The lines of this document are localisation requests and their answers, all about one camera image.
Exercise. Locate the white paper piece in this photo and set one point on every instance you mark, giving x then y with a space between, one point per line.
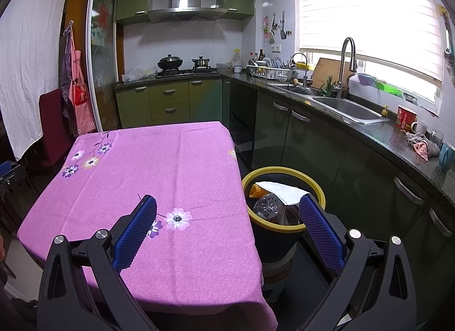
284 192

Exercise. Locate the clear plastic bag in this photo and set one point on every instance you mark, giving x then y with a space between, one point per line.
138 75

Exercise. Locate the black wok with lid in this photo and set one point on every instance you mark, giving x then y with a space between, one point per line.
170 63

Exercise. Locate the green leafy vegetables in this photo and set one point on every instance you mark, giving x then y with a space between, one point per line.
327 89

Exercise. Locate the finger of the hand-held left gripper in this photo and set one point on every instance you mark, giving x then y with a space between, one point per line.
6 171

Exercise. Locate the red paper cup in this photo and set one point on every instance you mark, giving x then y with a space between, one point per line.
405 116

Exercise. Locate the steel kitchen sink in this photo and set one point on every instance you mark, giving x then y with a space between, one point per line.
348 109

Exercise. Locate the glass sliding door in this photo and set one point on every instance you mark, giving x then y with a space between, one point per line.
103 50

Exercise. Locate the orange mesh cloth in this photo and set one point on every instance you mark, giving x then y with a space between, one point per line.
256 191

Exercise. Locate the dish rack with dishes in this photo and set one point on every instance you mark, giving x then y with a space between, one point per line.
268 69

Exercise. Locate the wooden cutting board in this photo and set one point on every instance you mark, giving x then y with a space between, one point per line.
327 69

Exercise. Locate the blue ceramic mug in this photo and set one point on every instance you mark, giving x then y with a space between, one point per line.
447 158

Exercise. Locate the red covered chair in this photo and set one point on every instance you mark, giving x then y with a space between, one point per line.
53 125

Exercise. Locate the green lower cabinets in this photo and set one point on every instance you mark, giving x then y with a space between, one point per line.
135 107

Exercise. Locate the purple plastic bowl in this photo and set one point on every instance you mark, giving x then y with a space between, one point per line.
366 79

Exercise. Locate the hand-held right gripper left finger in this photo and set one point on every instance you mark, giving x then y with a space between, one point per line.
135 235

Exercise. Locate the white ceramic mug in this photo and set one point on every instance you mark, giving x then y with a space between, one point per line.
419 127

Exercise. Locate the clear drinking glass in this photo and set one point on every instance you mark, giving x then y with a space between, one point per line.
437 137

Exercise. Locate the small steel faucet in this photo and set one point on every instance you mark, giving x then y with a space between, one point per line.
305 71

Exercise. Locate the steel cooking pot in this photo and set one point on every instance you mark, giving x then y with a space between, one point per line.
201 62

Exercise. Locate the pink floral tablecloth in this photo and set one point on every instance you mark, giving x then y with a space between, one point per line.
160 174

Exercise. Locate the gas stove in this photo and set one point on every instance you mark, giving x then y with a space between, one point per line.
188 72

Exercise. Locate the white hanging sheet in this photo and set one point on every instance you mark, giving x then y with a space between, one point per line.
28 61

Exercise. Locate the plastic oil jug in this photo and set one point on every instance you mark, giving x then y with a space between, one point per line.
236 58

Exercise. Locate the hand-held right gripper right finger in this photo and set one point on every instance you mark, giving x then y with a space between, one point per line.
321 235

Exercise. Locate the yellow rimmed trash bin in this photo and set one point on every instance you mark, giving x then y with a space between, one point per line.
284 242

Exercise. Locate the pink checked apron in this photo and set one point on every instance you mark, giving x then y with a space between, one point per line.
80 96

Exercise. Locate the green plastic container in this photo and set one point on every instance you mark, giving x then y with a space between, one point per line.
389 90

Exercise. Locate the white window blind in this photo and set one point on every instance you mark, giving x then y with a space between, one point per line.
355 14

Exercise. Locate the clear plastic bottle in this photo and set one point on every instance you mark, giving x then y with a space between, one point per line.
268 208

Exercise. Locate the steel range hood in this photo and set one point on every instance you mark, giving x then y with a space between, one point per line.
185 7

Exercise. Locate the tall steel faucet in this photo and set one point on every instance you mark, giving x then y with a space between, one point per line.
342 68

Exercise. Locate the dark lower cabinets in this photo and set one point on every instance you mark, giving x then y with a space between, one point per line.
320 149

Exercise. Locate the white enamel mug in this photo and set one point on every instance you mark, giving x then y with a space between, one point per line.
237 69

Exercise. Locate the hanging spatulas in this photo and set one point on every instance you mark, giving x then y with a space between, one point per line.
282 32

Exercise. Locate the pink dish cloth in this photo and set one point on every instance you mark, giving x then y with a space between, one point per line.
421 148

